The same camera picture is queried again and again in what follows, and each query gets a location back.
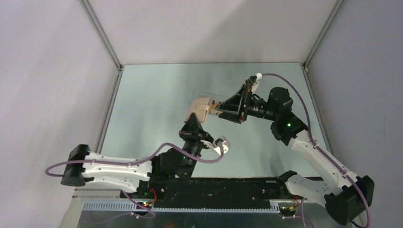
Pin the aluminium frame post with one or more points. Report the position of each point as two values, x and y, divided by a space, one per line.
96 23
323 32

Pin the orange credit cards stack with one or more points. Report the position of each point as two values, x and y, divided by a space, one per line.
213 108

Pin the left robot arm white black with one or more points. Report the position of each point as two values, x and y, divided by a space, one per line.
168 163

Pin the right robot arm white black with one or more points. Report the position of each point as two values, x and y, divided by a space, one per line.
343 193

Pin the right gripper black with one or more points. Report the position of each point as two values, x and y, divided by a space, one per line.
242 98

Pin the clear plastic card box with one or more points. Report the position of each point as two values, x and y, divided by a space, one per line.
216 99

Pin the right aluminium frame post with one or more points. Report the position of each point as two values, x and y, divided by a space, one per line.
323 32

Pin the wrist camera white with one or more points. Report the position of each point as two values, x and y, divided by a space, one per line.
253 82
220 145

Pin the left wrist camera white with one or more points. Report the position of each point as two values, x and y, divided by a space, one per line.
220 145

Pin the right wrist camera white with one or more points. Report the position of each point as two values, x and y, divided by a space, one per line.
253 82

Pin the left aluminium frame post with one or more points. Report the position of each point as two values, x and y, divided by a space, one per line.
96 23

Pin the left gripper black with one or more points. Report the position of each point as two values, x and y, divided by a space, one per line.
193 130

